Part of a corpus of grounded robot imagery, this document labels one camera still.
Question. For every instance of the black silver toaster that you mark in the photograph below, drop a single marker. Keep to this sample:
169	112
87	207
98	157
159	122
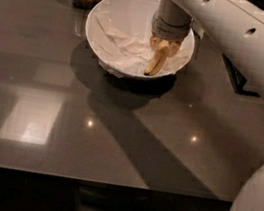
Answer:
237	80

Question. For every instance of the yellow banana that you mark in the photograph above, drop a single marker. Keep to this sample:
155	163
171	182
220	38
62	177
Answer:
159	59

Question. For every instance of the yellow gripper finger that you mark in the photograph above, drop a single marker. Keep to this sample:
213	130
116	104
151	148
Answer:
154	41
174	48

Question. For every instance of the white crumpled paper towel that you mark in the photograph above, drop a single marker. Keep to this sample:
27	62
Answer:
122	46

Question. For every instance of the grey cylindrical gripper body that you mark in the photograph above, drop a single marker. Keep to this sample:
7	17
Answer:
168	31

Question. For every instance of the white bowl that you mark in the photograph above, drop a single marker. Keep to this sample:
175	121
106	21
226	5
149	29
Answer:
142	10

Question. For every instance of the white standing card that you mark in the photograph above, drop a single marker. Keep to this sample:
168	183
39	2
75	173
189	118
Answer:
197	29

